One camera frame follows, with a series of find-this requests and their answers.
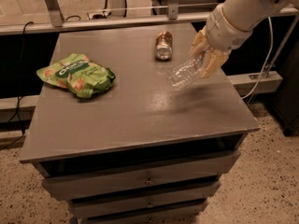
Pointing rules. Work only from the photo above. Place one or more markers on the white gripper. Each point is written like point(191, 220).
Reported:
point(224, 32)

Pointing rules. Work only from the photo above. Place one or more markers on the clear plastic water bottle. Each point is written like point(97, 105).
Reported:
point(185, 73)

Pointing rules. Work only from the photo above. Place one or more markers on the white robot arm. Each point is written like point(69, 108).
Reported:
point(245, 15)

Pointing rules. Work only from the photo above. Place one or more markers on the orange soda can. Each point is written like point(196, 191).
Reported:
point(163, 47)

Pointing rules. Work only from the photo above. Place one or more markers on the floor power outlet box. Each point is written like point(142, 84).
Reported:
point(98, 16)

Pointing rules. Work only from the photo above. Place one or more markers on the grey drawer cabinet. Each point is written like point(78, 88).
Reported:
point(143, 151)

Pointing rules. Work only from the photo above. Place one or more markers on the green chip bag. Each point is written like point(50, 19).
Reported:
point(78, 74)

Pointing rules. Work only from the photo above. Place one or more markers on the metal window rail frame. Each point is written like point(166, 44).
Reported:
point(62, 16)

